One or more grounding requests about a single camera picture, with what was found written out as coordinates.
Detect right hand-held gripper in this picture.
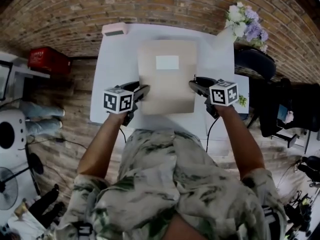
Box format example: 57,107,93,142
188,73,239,120

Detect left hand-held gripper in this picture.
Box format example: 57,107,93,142
103,81,151,127

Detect beige folder object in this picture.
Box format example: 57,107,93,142
136,39,199,116

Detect person's left forearm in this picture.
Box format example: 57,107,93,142
76,111,128,180

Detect person's right forearm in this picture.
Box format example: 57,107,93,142
215,104,266,180

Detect black office chair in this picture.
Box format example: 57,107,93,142
233,47,277,82

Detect pink box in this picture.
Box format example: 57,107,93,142
100,22,130,38

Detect white and purple flower bouquet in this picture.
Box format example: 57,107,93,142
224,1,270,54

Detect red plastic crate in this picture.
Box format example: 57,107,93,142
26,46,73,76

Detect person's patterned shirt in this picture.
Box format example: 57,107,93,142
53,128,288,240

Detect white shelf unit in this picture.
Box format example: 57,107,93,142
0,52,51,105

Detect white round appliance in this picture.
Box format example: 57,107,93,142
0,108,28,158

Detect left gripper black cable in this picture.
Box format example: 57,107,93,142
118,126,127,145

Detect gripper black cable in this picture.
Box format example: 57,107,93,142
118,126,127,145
205,116,221,153

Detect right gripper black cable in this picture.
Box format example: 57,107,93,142
205,116,221,153

